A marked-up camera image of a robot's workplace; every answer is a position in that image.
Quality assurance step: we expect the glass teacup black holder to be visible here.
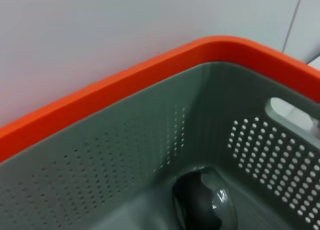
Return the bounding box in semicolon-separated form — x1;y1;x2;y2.
171;166;238;230

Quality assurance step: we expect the grey perforated plastic storage bin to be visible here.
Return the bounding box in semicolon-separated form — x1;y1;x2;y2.
0;61;320;230

